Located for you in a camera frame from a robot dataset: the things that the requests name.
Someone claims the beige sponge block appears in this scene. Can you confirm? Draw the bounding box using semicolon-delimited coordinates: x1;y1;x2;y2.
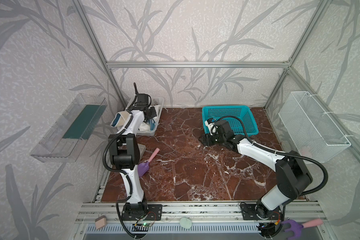
95;216;107;230

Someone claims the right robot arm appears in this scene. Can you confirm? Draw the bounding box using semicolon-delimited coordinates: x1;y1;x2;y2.
200;116;329;219

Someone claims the grey flat stone block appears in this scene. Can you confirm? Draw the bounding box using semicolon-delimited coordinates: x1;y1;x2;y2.
138;144;147;159

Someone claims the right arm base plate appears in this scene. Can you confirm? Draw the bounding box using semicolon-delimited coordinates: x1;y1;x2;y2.
240;202;283;221

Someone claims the pale green round disc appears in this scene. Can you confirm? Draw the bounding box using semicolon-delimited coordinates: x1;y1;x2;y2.
179;217;193;230

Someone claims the white wire mesh basket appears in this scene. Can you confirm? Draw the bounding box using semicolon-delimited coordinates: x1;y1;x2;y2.
279;91;351;163

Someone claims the clear acrylic wall shelf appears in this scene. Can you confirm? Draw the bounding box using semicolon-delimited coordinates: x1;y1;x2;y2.
30;94;108;163

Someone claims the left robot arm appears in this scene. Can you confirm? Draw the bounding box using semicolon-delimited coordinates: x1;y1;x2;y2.
102;103;157;211

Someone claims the teal plastic basket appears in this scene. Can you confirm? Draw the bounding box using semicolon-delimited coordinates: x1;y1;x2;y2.
201;105;259;136

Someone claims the grey plastic basket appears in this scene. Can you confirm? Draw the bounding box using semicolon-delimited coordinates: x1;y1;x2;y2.
136;96;165;137

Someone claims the white crumpled towel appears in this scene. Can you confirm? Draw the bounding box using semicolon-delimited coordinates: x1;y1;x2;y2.
139;105;162;132

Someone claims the blue beige Doraemon towel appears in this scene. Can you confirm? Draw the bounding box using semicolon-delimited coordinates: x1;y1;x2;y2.
110;111;131;128

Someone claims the aluminium rail frame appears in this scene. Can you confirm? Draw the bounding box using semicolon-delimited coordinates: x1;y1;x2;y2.
69;201;337;240

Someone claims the purple pink fork tool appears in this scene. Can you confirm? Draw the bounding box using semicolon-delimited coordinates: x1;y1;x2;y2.
281;219;324;240

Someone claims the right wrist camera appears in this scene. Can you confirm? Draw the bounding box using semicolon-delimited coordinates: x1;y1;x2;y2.
204;118;217;136

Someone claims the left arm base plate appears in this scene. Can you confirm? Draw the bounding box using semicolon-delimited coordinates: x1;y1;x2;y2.
122;204;163;221

